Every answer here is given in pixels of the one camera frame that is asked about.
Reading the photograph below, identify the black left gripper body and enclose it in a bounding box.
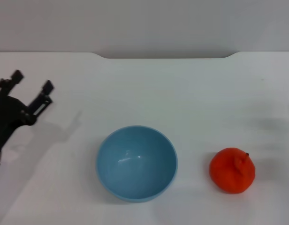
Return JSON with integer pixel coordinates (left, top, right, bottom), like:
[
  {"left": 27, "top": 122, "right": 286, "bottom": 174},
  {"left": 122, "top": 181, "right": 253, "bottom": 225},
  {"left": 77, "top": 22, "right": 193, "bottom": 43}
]
[{"left": 0, "top": 95, "right": 36, "bottom": 155}]

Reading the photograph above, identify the blue bowl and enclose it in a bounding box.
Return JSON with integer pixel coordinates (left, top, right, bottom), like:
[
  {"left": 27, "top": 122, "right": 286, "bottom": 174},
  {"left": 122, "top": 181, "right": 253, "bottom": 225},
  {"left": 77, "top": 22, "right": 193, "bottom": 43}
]
[{"left": 95, "top": 125, "right": 178, "bottom": 203}]

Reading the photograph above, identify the orange fruit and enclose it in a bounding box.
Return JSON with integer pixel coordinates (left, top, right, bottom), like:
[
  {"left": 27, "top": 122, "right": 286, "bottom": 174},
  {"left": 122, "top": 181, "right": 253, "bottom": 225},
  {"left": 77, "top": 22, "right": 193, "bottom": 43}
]
[{"left": 209, "top": 147, "right": 256, "bottom": 195}]

